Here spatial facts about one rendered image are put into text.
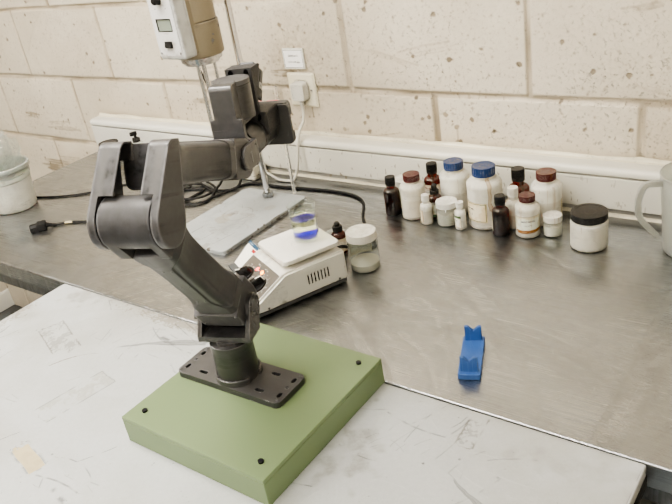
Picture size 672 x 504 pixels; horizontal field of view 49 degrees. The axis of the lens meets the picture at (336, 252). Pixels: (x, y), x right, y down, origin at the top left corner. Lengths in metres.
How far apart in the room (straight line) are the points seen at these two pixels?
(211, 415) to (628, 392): 0.58
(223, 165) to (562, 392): 0.57
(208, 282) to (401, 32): 0.89
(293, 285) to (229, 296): 0.35
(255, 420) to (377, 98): 0.95
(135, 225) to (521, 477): 0.55
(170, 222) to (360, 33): 1.00
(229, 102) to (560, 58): 0.72
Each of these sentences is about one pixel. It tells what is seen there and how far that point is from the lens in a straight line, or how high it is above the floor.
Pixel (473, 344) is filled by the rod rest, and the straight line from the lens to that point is 1.17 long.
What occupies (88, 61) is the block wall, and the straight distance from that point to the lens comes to 2.50.
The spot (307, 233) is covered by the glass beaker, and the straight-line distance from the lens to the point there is 1.36.
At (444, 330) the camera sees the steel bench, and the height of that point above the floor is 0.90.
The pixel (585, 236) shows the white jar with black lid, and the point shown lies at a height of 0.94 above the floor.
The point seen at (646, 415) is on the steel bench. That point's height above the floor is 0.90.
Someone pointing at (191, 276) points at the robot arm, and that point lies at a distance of 0.93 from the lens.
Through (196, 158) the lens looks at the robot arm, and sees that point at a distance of 0.94.
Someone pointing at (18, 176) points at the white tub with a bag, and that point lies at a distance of 2.16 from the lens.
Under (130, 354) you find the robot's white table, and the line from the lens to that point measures 1.35.
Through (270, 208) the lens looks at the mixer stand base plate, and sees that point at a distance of 1.75.
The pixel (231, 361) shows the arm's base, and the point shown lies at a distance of 1.07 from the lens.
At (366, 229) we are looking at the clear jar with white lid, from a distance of 1.41.
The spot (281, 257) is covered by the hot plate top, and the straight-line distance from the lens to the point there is 1.34.
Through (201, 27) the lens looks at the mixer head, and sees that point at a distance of 1.59.
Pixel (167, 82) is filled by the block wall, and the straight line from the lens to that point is 2.25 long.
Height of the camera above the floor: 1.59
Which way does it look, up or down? 27 degrees down
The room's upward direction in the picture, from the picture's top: 10 degrees counter-clockwise
